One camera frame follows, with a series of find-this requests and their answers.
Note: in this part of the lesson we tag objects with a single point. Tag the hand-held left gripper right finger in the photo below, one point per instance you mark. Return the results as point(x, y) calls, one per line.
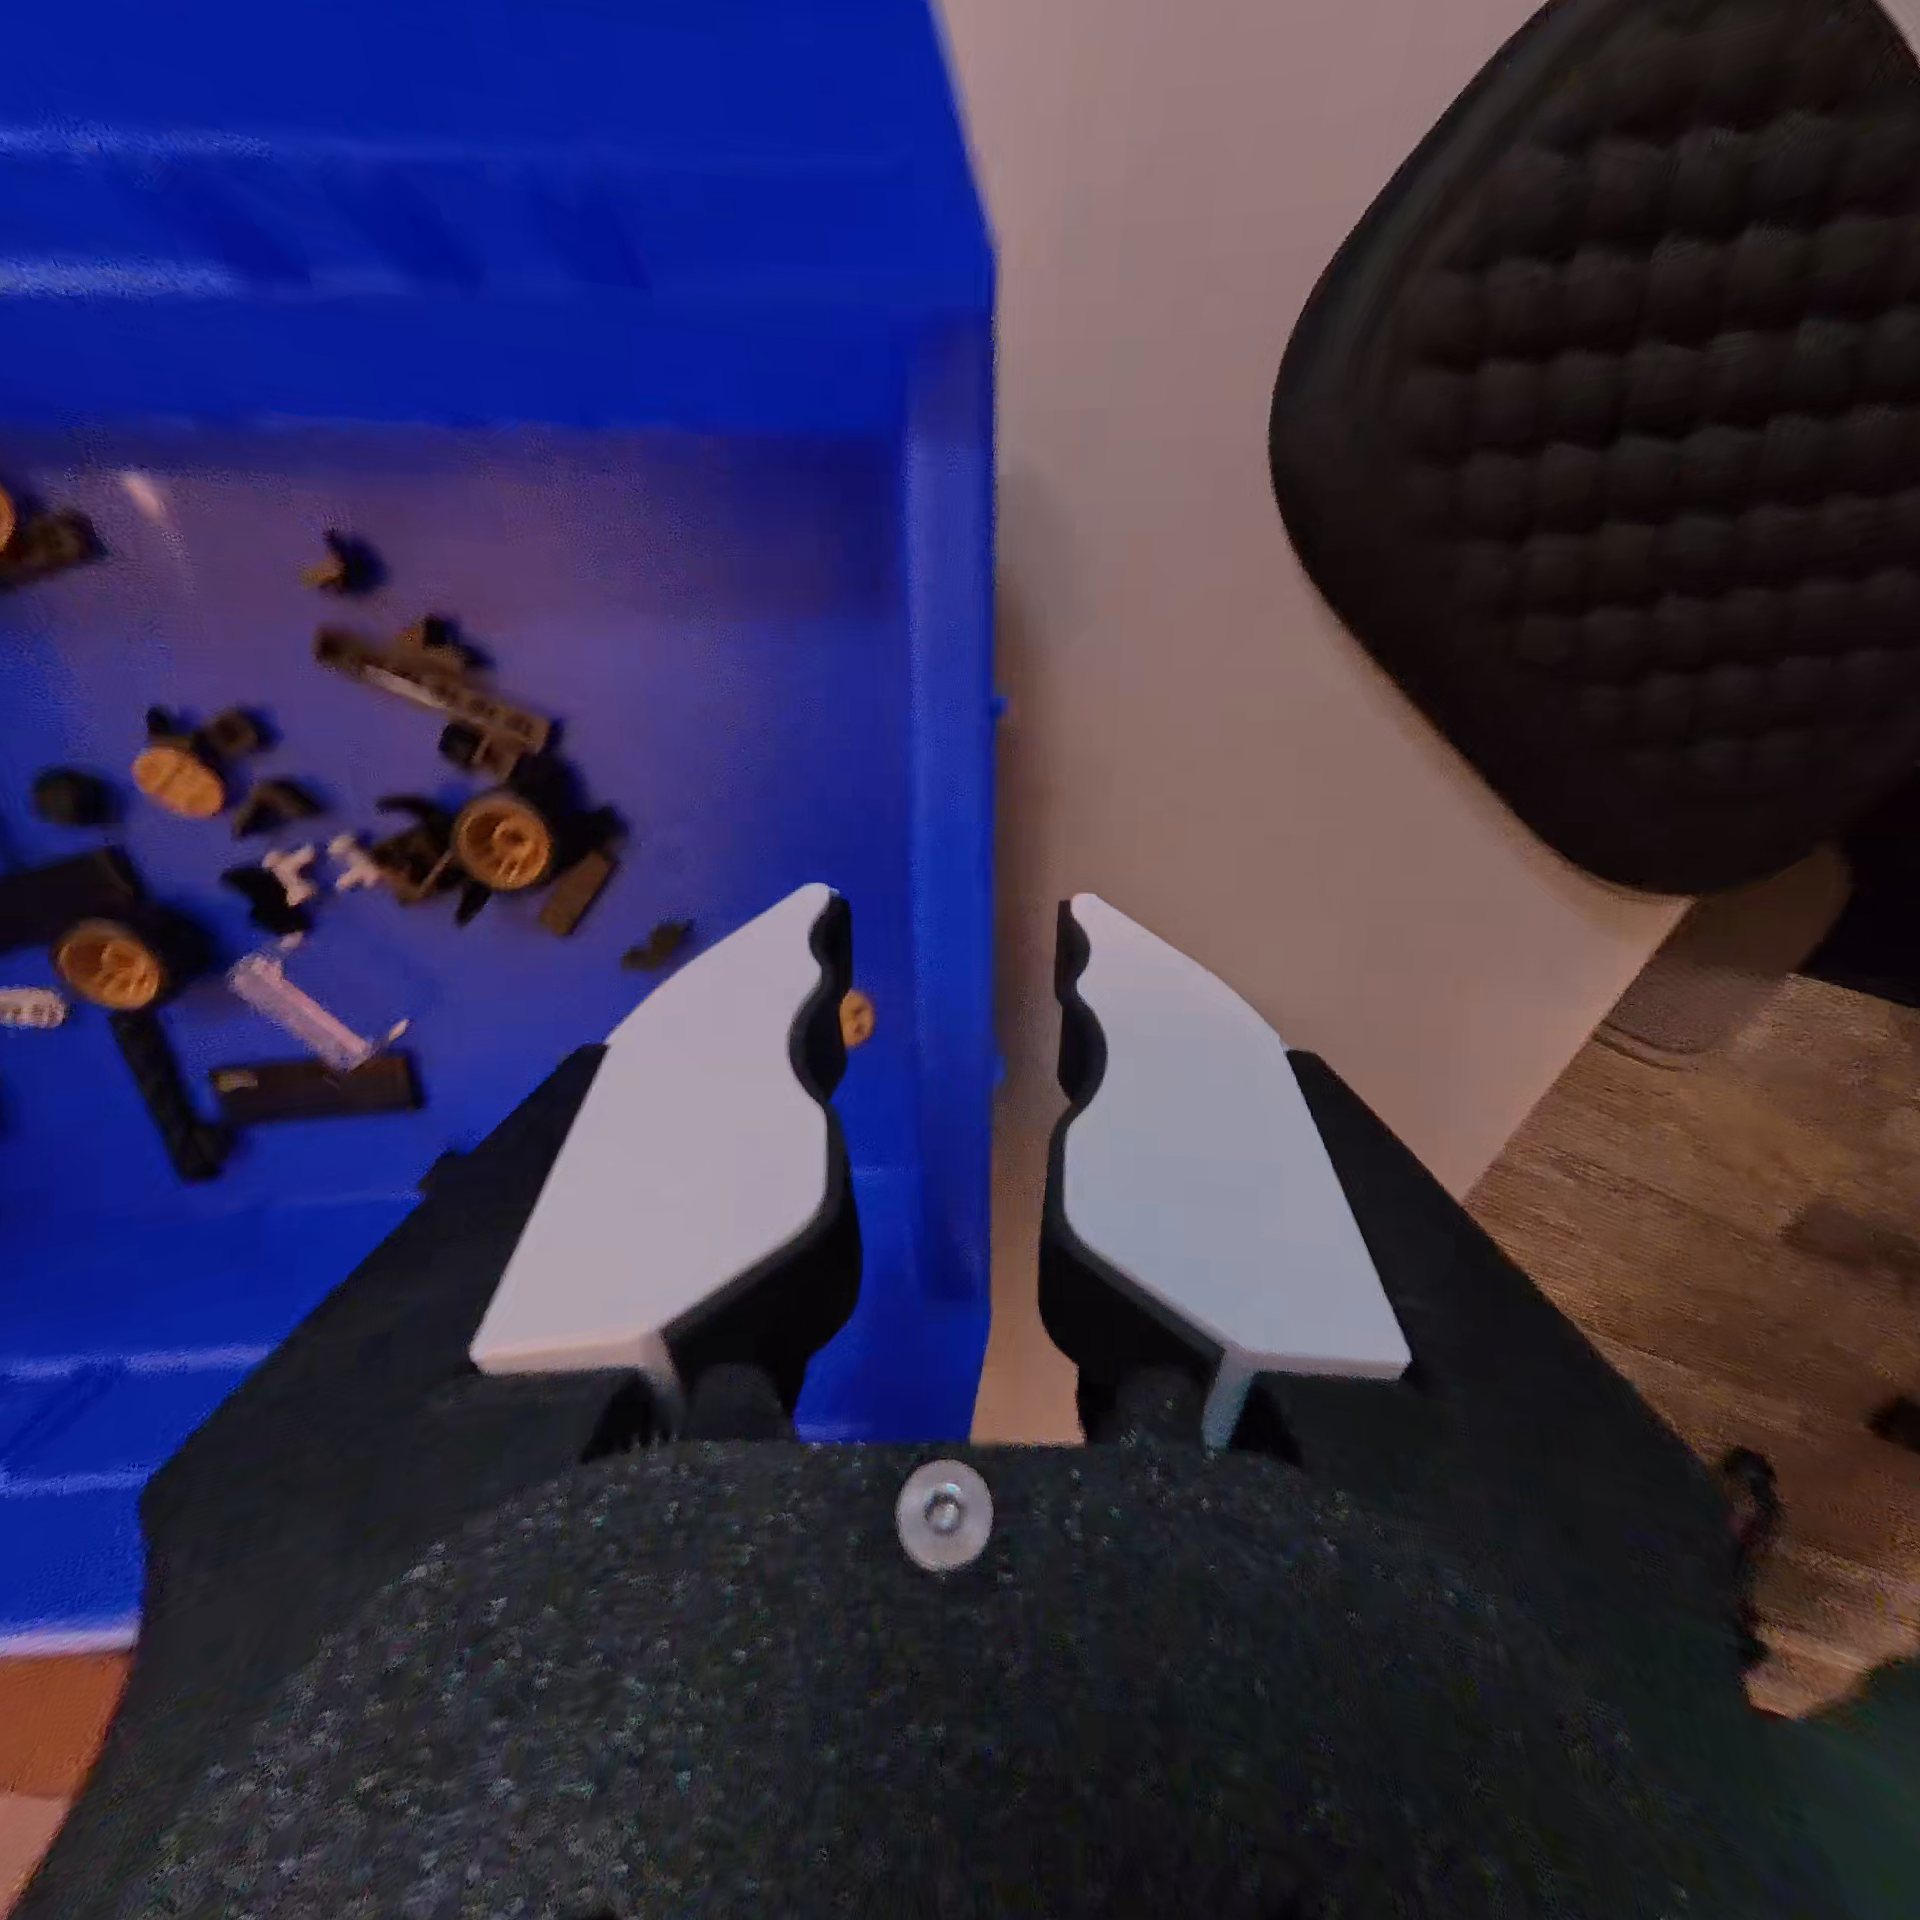
point(1215, 1187)

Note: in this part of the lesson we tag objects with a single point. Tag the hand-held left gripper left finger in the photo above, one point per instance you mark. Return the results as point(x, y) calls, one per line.
point(678, 1187)

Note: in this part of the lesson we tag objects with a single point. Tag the pile of lego parts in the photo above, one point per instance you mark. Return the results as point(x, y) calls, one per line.
point(500, 841)

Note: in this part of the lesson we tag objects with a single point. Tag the blue plastic bin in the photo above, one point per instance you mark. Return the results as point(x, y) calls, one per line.
point(601, 271)

